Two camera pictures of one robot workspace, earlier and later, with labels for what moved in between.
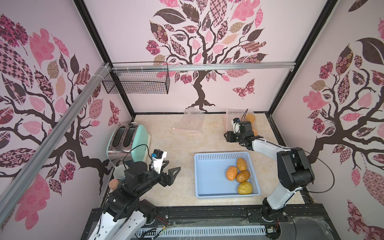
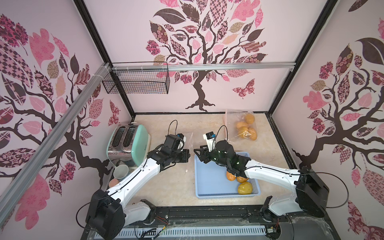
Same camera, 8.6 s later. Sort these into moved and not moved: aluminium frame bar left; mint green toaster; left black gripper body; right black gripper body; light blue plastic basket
Moved: left black gripper body; right black gripper body
Not moved: light blue plastic basket; aluminium frame bar left; mint green toaster
